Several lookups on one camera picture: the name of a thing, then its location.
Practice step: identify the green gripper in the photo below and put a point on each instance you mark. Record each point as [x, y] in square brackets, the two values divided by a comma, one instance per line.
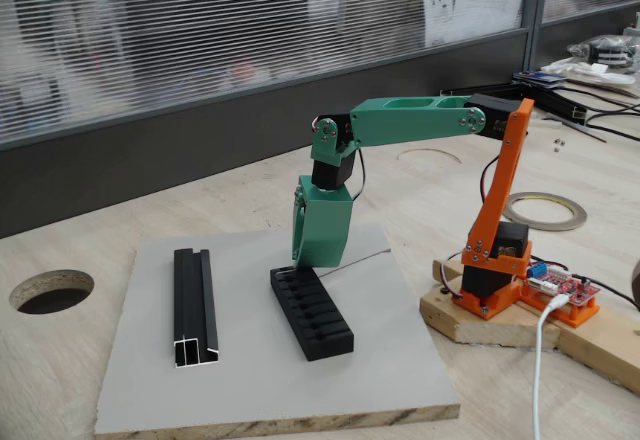
[324, 227]

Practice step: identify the black slotted plastic block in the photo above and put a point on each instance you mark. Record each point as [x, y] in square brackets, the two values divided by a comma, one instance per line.
[330, 347]

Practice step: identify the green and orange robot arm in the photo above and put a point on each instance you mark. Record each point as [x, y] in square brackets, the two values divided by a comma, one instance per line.
[410, 122]

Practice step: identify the dark aluminium profile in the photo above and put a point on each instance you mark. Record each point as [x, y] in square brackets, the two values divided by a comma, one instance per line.
[182, 300]

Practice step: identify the grey topped wooden board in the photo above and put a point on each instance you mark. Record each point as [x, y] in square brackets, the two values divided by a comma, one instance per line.
[250, 385]

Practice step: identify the wooden base block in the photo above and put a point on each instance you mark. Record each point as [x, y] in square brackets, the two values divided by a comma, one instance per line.
[490, 332]

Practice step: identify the flat tape roll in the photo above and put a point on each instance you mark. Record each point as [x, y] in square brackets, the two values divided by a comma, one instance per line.
[545, 226]

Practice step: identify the red controller board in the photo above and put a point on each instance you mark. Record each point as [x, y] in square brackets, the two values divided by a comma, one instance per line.
[575, 290]

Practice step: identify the black aluminium extrusion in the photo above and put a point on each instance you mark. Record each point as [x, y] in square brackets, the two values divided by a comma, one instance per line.
[555, 102]

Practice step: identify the blue card stack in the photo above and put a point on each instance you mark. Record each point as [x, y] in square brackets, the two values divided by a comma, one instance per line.
[540, 77]

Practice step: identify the printed paper sheet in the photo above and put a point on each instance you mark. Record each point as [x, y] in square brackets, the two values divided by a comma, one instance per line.
[470, 0]

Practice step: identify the long wooden base plank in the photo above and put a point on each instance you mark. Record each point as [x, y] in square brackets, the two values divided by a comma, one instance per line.
[610, 340]

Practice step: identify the dark round object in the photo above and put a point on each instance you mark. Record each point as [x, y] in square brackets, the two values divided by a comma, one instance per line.
[636, 285]

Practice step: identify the black and white device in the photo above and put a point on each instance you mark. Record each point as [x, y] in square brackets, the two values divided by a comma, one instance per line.
[605, 52]

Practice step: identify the grey window frame post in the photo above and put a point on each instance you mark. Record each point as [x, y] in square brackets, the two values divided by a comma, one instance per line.
[535, 10]

